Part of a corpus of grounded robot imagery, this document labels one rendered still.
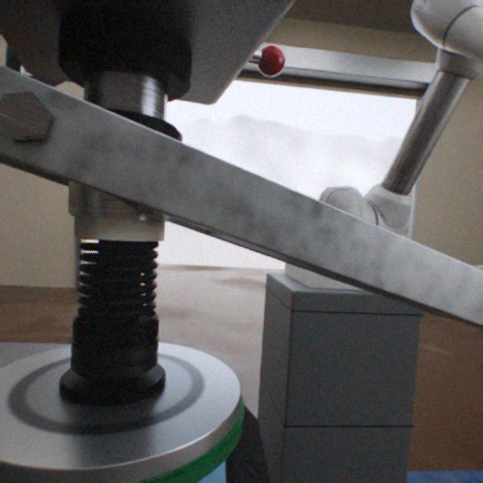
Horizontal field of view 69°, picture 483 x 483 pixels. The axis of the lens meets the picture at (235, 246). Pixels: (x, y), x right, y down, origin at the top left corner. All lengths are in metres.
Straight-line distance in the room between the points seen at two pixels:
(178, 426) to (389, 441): 1.07
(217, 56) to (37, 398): 0.30
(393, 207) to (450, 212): 5.11
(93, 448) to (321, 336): 0.88
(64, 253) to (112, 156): 5.16
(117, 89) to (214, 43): 0.08
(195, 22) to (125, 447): 0.28
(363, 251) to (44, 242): 5.29
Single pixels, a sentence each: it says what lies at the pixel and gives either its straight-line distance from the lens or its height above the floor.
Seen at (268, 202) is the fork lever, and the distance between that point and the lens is 0.26.
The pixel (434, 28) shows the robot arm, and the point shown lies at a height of 1.49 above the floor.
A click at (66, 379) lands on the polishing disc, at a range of 0.32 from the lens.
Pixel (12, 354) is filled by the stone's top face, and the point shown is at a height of 0.80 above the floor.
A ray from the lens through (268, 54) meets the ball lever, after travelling 0.43.
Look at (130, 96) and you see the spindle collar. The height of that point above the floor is 1.06.
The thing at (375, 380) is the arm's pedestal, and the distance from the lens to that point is 1.19.
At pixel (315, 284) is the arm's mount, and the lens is 1.08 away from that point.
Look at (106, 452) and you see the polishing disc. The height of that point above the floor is 0.83.
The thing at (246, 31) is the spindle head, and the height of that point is 1.10.
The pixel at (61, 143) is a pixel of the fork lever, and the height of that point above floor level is 1.01.
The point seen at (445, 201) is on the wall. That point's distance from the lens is 6.34.
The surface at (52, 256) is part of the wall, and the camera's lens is 5.46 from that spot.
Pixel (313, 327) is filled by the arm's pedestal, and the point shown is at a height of 0.69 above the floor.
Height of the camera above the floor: 0.97
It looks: 3 degrees down
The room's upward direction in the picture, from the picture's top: 3 degrees clockwise
